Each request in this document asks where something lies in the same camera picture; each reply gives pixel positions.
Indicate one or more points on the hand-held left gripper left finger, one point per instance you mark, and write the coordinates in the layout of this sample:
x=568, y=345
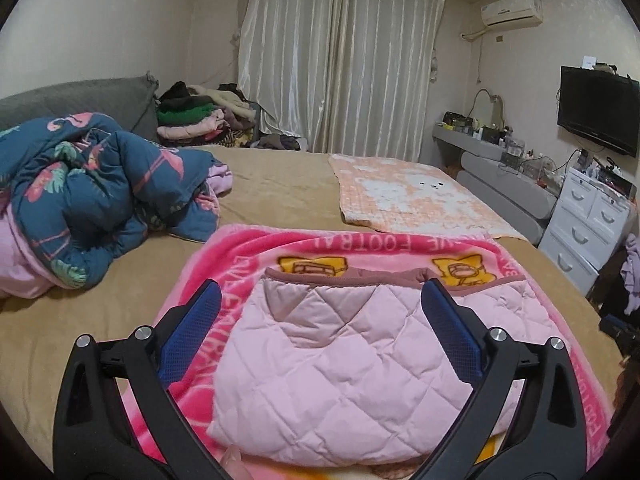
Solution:
x=190, y=330

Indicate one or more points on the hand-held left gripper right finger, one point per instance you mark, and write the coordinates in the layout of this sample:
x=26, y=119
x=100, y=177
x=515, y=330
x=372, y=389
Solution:
x=450, y=325

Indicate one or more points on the pink quilted jacket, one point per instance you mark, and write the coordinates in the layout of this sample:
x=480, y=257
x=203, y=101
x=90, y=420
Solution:
x=350, y=360

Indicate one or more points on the pile of folded clothes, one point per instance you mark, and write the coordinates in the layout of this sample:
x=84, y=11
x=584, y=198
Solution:
x=200, y=115

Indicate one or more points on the pink printed fleece blanket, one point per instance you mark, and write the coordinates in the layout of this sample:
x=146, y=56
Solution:
x=240, y=255

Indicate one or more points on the peach cat print blanket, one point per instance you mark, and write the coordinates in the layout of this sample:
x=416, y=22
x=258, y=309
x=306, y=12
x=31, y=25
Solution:
x=415, y=200

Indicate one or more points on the grey padded bed footboard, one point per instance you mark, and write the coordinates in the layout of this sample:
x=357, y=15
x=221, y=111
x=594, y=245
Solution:
x=510, y=195

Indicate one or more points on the white drawer cabinet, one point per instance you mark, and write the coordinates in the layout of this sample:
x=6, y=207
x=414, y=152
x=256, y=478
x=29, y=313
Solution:
x=575, y=225

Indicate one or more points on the blue floral duvet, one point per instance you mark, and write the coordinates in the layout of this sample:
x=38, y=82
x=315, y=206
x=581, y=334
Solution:
x=90, y=195

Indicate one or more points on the bed with tan sheet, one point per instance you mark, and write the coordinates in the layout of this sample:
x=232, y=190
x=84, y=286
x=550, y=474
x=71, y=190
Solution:
x=280, y=185

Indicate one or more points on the purple cloth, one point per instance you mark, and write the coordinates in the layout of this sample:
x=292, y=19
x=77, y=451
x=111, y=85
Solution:
x=634, y=265

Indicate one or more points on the grey padded headboard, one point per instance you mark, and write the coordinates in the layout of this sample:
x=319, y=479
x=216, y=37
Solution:
x=75, y=100

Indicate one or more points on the black flat television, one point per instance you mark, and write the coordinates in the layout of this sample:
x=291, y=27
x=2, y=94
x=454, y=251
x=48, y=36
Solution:
x=595, y=105

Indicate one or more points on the white satin curtain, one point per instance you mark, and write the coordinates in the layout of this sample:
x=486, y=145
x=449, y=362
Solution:
x=340, y=60

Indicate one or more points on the white air conditioner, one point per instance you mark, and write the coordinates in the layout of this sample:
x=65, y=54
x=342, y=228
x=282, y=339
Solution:
x=512, y=10

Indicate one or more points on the grey wall desk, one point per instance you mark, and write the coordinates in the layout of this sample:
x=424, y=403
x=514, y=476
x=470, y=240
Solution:
x=465, y=142

